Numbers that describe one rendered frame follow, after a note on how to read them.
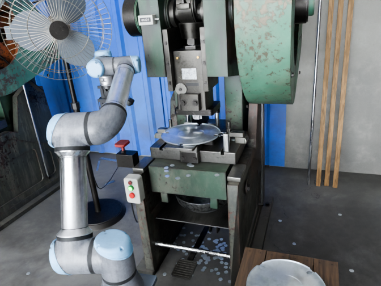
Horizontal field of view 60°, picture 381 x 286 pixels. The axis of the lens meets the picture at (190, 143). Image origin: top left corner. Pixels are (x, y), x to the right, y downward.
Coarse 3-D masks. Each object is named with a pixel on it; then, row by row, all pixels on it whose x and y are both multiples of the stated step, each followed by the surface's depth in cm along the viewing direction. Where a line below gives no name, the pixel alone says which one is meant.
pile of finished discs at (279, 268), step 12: (264, 264) 134; (276, 264) 134; (288, 264) 133; (300, 264) 133; (252, 276) 129; (264, 276) 129; (276, 276) 127; (288, 276) 127; (300, 276) 127; (312, 276) 127
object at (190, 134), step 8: (168, 128) 169; (176, 128) 170; (184, 128) 169; (192, 128) 168; (200, 128) 167; (208, 128) 166; (216, 128) 165; (168, 136) 160; (176, 136) 159; (184, 136) 157; (192, 136) 156; (200, 136) 157; (208, 136) 156; (216, 136) 155; (176, 144) 149; (184, 144) 148; (192, 144) 147
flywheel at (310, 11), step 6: (300, 0) 128; (306, 0) 127; (312, 0) 129; (300, 6) 129; (306, 6) 128; (312, 6) 130; (300, 12) 130; (306, 12) 130; (312, 12) 132; (294, 18) 133; (300, 18) 132; (306, 18) 133; (294, 24) 169
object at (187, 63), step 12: (180, 48) 161; (192, 48) 153; (180, 60) 153; (192, 60) 151; (180, 72) 155; (192, 72) 153; (180, 84) 156; (192, 84) 155; (180, 96) 157; (192, 96) 155; (204, 96) 156; (180, 108) 159; (192, 108) 157; (204, 108) 158
